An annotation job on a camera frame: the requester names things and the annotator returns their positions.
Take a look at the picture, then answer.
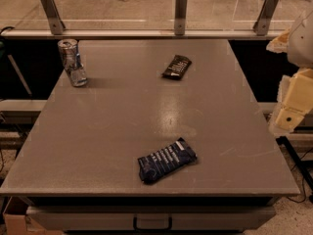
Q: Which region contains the metal rail bracket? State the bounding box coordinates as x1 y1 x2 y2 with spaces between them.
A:
40 0 66 35
174 0 188 35
253 0 279 36

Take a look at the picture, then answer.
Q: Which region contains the black snack bar wrapper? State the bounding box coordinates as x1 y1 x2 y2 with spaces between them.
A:
162 55 192 80

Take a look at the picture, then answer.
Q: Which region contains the long metal rail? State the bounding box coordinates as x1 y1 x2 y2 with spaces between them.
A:
2 29 283 39

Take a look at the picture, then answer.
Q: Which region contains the black cable on floor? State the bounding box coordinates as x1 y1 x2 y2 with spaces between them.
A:
286 147 313 204

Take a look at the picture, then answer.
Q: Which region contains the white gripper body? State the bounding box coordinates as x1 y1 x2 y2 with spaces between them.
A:
266 28 291 54

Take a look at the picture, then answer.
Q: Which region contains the middle metal rail bracket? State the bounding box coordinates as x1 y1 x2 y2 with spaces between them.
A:
174 0 188 35

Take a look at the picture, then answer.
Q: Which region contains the left metal rail bracket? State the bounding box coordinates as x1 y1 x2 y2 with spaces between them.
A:
40 0 66 35

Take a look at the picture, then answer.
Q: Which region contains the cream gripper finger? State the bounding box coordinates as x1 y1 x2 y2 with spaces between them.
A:
269 68 313 136

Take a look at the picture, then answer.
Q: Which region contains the grey table drawer with handle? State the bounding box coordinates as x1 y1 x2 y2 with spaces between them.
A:
26 206 276 232

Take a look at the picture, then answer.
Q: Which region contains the cardboard box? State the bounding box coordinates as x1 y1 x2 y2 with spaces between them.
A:
3 197 64 235

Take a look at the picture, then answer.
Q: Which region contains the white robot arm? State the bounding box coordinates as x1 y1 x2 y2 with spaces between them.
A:
266 10 313 135

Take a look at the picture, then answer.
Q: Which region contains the right metal rail bracket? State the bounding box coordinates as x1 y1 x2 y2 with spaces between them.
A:
253 0 279 36

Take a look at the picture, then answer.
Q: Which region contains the silver blue redbull can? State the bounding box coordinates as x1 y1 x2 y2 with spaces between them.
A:
58 39 88 87

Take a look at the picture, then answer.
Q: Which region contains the dark blue rxbar blueberry wrapper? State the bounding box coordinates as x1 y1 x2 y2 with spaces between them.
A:
138 137 198 184

